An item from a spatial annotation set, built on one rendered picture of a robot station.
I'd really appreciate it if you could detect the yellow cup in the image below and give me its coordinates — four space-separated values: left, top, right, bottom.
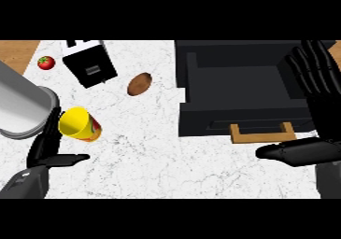
56 105 103 143

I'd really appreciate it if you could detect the black and white appliance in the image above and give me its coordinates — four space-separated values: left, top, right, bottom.
60 40 118 90

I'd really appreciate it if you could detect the brown potato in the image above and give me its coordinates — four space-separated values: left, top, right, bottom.
125 72 153 97

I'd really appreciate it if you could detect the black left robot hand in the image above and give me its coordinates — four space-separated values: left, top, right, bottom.
25 106 91 170

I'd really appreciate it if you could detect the wooden drawer handle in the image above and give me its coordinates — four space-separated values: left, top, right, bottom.
229 121 298 145

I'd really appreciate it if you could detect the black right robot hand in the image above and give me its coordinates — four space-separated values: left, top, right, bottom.
254 40 341 168

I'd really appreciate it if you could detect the dark grey open drawer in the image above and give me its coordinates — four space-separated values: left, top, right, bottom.
174 40 338 138

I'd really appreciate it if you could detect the red tomato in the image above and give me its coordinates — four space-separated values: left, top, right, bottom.
35 55 56 71

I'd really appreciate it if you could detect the large grey cylinder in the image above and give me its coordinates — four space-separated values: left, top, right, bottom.
0 55 62 140

